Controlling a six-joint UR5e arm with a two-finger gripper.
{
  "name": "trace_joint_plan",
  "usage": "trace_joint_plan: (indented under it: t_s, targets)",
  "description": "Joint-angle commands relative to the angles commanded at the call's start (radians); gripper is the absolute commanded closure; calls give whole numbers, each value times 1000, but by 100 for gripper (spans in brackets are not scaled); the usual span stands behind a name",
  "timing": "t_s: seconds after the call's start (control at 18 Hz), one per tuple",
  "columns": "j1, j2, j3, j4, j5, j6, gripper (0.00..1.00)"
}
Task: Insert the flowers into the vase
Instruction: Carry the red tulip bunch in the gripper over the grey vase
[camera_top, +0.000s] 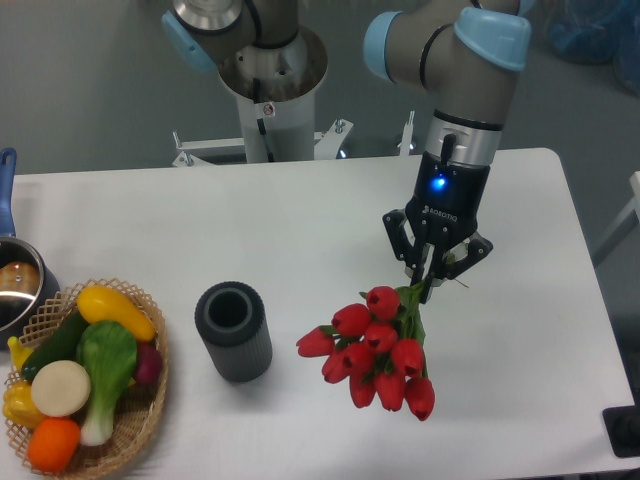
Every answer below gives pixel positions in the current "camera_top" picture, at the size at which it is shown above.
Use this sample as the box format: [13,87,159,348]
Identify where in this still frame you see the orange fruit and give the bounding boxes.
[27,417,80,473]

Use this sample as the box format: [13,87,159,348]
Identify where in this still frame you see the black device at table edge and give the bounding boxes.
[602,406,639,458]

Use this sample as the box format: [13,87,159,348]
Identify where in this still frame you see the white furniture leg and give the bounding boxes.
[591,171,639,267]

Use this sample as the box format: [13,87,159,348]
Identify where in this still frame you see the blue plastic bag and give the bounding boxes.
[542,1,639,95]

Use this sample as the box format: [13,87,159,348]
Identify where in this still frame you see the red tulip bouquet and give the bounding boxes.
[296,280,436,421]

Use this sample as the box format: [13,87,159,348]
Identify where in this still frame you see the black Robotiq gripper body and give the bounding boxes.
[405,152,490,248]

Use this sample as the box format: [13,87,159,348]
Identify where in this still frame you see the dark grey ribbed vase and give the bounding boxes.
[194,281,273,383]

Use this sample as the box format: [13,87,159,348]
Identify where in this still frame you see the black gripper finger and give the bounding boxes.
[439,233,493,280]
[382,209,425,274]

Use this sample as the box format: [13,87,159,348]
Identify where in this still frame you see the yellow bell pepper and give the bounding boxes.
[2,380,46,430]

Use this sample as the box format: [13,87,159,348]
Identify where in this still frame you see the dark green cucumber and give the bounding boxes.
[20,310,89,382]

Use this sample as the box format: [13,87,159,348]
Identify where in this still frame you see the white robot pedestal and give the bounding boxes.
[171,27,419,168]

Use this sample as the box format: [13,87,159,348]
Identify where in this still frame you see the woven wicker basket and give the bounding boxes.
[2,279,170,479]

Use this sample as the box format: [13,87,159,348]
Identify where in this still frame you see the beige round bun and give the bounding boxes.
[31,360,91,417]

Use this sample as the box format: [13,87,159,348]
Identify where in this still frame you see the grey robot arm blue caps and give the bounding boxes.
[162,1,531,283]

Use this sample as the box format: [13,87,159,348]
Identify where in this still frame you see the green bok choy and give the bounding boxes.
[76,320,137,447]

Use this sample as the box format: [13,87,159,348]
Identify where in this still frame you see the yellow squash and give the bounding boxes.
[76,285,156,343]

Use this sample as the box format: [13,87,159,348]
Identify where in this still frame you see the blue handled saucepan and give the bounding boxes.
[1,148,59,351]

